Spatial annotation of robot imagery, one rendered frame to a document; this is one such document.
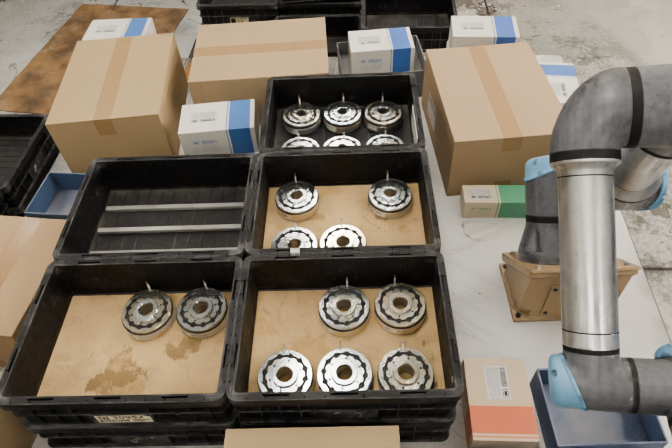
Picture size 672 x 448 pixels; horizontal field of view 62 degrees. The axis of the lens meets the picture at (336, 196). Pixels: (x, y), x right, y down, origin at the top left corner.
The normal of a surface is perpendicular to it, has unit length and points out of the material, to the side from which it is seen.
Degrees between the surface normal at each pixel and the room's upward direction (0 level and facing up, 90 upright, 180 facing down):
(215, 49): 0
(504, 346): 0
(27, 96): 0
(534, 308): 90
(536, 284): 90
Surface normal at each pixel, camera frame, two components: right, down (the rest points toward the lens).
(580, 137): -0.53, -0.04
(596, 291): -0.19, -0.05
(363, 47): -0.04, -0.67
